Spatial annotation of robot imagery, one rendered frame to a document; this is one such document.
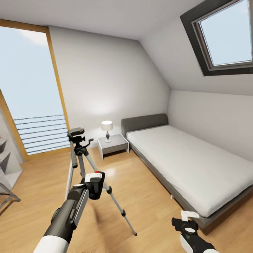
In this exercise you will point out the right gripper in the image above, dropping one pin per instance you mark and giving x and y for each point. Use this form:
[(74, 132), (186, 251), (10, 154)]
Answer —
[(178, 223)]

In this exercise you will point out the taboret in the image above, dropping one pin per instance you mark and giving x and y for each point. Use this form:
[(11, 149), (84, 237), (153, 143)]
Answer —
[(9, 193)]

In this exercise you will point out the fixed window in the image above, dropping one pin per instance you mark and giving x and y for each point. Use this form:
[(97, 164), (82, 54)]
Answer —
[(31, 97), (221, 35)]

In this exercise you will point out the camera tripod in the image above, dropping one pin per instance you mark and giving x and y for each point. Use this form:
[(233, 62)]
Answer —
[(79, 150)]

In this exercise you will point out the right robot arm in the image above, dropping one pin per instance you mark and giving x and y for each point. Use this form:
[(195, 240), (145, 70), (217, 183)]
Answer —
[(190, 241)]

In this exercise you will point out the nightstand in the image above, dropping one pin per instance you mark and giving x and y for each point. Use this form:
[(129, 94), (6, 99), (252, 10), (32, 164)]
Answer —
[(117, 143)]

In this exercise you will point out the digital camera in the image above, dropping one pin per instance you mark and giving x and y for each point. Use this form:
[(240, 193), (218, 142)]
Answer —
[(96, 196)]

